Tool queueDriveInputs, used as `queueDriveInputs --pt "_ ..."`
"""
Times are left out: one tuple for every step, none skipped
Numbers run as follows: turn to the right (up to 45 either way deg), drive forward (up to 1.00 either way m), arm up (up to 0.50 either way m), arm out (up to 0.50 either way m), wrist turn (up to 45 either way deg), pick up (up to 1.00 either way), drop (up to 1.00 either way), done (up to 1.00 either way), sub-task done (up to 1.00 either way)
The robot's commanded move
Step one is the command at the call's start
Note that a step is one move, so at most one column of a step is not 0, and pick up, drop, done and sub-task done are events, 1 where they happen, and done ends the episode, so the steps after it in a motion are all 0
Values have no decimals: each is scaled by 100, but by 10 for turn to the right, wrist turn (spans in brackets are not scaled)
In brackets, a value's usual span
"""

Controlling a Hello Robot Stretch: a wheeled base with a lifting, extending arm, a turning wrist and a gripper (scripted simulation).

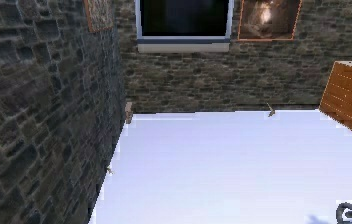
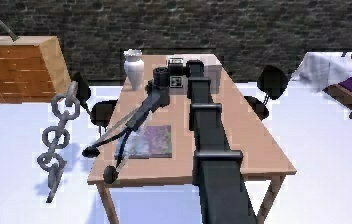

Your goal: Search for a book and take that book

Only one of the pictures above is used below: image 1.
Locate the white framed window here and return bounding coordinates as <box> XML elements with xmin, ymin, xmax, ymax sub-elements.
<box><xmin>134</xmin><ymin>0</ymin><xmax>235</xmax><ymax>54</ymax></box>

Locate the orange framed brown picture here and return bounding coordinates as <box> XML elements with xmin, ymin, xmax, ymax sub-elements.
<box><xmin>237</xmin><ymin>0</ymin><xmax>303</xmax><ymax>42</ymax></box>

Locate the orange wooden cupboard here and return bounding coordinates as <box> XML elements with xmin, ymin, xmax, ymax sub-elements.
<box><xmin>318</xmin><ymin>60</ymin><xmax>352</xmax><ymax>140</ymax></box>

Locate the orange framed grey picture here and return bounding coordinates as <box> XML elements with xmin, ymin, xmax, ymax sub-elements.
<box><xmin>83</xmin><ymin>0</ymin><xmax>115</xmax><ymax>34</ymax></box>

